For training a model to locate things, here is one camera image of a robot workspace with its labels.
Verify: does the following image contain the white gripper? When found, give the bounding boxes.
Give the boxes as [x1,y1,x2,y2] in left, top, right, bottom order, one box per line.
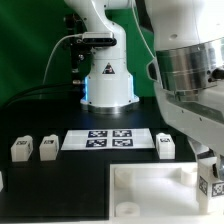
[154,83,224,163]

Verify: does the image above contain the white square table top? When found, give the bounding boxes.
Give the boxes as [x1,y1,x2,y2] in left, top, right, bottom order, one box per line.
[109,163,224,224]

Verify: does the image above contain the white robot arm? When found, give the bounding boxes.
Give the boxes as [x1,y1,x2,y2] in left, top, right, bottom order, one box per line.
[64,0,224,162]

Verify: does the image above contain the white sheet with tags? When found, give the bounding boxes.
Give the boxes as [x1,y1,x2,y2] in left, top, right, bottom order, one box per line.
[62,128,154,150]

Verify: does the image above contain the white block left edge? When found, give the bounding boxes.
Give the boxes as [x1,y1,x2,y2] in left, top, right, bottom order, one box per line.
[0,171,4,192]

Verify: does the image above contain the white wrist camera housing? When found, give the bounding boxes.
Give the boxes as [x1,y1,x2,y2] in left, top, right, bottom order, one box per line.
[146,58,160,82]

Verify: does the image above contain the black camera on stand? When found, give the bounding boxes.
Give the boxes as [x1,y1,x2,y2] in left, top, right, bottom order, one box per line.
[64,14,117,76]

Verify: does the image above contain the black cables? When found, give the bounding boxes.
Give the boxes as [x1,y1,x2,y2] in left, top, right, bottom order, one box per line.
[0,83,84,113]

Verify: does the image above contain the white cable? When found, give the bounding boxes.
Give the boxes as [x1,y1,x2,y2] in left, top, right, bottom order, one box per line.
[42,34,83,86]

